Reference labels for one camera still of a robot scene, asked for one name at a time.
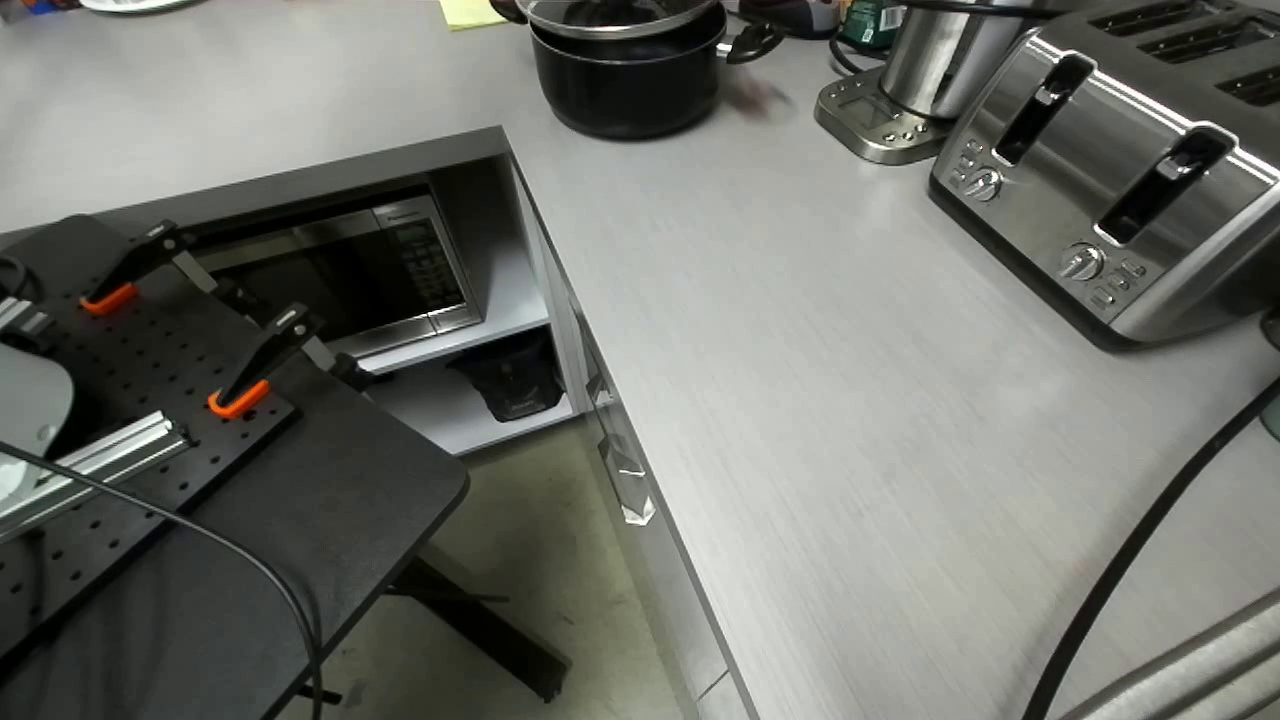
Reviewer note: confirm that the stainless steel jug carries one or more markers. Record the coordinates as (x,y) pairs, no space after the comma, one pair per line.
(941,63)

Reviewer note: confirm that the yellow sticky note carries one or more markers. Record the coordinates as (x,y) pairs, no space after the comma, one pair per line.
(469,11)

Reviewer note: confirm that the stainless steel four-slot toaster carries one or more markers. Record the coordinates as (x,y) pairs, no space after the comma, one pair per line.
(1053,200)

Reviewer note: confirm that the aluminium extrusion rail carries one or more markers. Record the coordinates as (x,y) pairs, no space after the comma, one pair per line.
(120,445)

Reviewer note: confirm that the steel appliance base with buttons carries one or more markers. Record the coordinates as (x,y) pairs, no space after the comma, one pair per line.
(866,127)

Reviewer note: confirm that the black bag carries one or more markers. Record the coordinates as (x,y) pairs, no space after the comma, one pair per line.
(514,386)

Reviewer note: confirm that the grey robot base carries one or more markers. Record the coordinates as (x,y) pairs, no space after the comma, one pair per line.
(27,395)

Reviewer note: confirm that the black perforated breadboard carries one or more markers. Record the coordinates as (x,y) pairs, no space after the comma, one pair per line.
(147,372)

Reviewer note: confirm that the silver metal bar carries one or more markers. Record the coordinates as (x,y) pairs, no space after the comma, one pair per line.
(1203,667)

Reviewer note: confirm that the green can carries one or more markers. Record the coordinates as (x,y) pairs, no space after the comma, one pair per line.
(873,20)

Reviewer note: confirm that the white object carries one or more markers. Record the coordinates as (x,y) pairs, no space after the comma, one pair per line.
(135,6)

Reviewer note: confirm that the black table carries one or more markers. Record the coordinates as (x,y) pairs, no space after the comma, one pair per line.
(333,494)

